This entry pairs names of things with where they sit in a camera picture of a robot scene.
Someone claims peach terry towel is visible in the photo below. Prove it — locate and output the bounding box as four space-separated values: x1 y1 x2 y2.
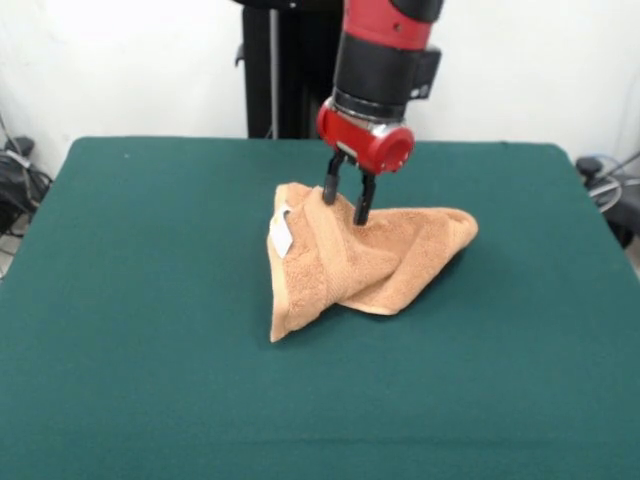
263 182 480 345

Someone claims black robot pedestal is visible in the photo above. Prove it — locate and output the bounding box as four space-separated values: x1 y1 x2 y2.
232 0 346 140

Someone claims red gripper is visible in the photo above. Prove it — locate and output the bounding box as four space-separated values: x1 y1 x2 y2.
315 97 415 227

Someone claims dark green table cloth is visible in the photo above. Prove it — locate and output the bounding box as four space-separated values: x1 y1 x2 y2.
0 136 640 480

